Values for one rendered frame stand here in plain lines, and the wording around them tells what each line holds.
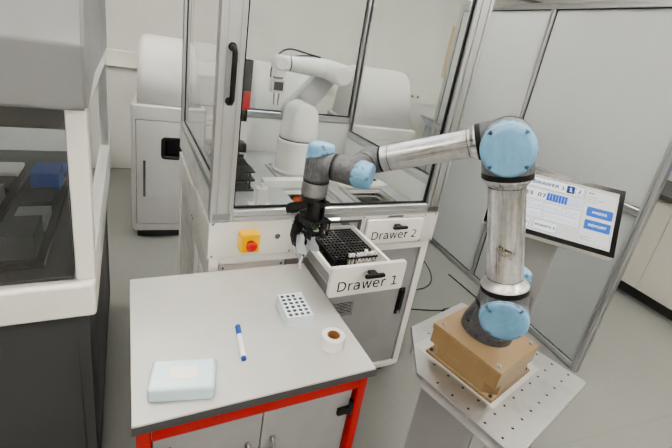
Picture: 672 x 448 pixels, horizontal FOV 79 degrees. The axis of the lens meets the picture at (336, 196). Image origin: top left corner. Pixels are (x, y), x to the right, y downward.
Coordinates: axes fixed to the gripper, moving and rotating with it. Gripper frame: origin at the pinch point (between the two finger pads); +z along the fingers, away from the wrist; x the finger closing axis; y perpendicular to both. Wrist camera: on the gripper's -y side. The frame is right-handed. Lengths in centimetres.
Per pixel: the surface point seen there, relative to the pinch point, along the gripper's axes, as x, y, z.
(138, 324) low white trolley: -41.2, -18.0, 22.0
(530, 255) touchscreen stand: 115, 29, 15
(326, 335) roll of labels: -1.1, 17.6, 17.9
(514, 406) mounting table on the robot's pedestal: 28, 63, 22
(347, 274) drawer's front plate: 14.9, 7.5, 7.7
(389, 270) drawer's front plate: 30.6, 12.4, 8.1
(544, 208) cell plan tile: 112, 28, -9
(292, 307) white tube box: -0.8, 1.0, 19.0
